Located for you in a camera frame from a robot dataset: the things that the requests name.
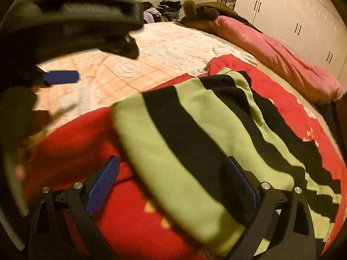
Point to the brown coat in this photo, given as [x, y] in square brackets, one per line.
[206, 12]

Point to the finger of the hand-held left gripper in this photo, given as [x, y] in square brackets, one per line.
[63, 76]

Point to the red floral blanket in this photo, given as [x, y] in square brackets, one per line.
[130, 222]

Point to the white wardrobe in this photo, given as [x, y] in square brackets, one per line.
[282, 8]

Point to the pile of dark clothes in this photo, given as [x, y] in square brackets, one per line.
[168, 6]

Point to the cream lace bedspread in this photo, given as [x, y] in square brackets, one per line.
[168, 51]

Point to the green black striped sweater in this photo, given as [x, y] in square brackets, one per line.
[151, 146]

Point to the pink quilt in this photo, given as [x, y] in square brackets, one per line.
[284, 59]

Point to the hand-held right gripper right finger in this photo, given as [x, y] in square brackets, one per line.
[244, 189]

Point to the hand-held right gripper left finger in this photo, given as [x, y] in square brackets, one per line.
[104, 181]

